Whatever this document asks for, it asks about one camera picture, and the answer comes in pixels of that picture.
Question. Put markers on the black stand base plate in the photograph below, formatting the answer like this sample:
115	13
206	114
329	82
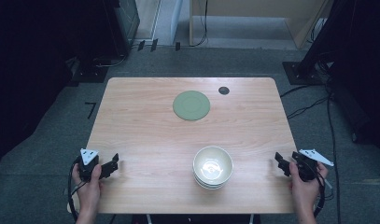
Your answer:
89	74
301	74

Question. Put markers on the person's left hand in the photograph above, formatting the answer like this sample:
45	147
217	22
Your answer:
88	189

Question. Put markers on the grey round table grommet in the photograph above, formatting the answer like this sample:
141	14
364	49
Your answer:
223	90

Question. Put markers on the cream ceramic bowl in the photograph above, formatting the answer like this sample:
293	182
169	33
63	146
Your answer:
211	188
209	185
212	165

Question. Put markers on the green round plate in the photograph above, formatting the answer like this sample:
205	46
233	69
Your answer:
191	105

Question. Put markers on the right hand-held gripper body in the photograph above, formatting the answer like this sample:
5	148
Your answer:
307	166

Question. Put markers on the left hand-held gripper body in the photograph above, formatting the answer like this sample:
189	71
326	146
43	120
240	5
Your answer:
88	163

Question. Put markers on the small black floor bracket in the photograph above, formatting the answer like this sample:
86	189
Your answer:
141	45
154	45
177	46

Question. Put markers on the person's right hand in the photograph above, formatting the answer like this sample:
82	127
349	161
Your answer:
304	193

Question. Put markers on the light wooden furniture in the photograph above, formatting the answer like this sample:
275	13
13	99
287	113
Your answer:
256	9

